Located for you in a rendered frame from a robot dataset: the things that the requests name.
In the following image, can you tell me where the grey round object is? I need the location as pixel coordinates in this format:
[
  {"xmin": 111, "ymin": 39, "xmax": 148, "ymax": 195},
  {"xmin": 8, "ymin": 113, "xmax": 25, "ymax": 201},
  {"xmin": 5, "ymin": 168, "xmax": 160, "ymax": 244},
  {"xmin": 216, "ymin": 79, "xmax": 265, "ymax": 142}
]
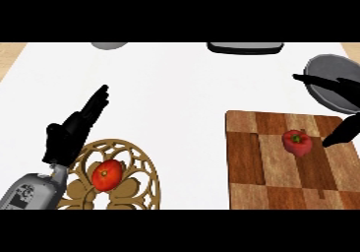
[{"xmin": 90, "ymin": 41, "xmax": 130, "ymax": 51}]

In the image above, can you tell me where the red tomato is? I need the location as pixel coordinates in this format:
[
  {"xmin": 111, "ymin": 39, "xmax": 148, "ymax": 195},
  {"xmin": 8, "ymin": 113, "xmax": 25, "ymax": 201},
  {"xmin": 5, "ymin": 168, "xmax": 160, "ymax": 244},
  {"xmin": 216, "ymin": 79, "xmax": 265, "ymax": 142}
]
[{"xmin": 90, "ymin": 158, "xmax": 126, "ymax": 192}]

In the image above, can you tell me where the black and grey appliance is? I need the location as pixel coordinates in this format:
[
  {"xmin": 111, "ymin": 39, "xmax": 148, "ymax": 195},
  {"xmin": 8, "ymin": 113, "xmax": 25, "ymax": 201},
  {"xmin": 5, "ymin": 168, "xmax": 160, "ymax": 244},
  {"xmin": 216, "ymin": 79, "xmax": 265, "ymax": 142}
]
[{"xmin": 207, "ymin": 41, "xmax": 287, "ymax": 55}]

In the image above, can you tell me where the red bell pepper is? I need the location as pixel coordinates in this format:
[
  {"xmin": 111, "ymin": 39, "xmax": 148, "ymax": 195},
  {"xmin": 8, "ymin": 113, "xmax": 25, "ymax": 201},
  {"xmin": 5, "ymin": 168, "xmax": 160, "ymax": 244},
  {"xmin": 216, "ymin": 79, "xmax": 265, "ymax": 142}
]
[{"xmin": 282, "ymin": 129, "xmax": 315, "ymax": 158}]

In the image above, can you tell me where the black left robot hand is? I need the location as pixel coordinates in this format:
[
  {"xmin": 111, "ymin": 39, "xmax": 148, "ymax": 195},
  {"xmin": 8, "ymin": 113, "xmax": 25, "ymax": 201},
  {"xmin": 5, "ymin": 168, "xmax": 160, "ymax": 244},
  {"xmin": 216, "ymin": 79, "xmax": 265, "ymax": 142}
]
[{"xmin": 42, "ymin": 84, "xmax": 113, "ymax": 168}]

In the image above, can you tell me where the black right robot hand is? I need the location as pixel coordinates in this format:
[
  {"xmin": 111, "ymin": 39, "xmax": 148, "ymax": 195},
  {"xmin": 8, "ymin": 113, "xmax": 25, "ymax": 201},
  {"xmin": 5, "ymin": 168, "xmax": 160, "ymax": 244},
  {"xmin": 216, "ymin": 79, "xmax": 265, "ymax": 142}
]
[{"xmin": 293, "ymin": 73, "xmax": 360, "ymax": 149}]

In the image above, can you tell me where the grey round pan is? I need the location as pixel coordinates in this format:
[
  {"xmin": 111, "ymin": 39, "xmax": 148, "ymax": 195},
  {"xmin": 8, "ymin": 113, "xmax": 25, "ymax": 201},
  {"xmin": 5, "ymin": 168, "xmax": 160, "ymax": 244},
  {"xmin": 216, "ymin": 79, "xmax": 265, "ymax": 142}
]
[{"xmin": 304, "ymin": 53, "xmax": 360, "ymax": 115}]

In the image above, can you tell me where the wooden checkered cutting board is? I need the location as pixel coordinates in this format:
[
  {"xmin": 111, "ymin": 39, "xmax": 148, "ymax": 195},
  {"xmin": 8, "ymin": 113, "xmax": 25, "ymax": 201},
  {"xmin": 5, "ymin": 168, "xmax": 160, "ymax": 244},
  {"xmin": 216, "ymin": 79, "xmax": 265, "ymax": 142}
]
[{"xmin": 225, "ymin": 109, "xmax": 360, "ymax": 211}]

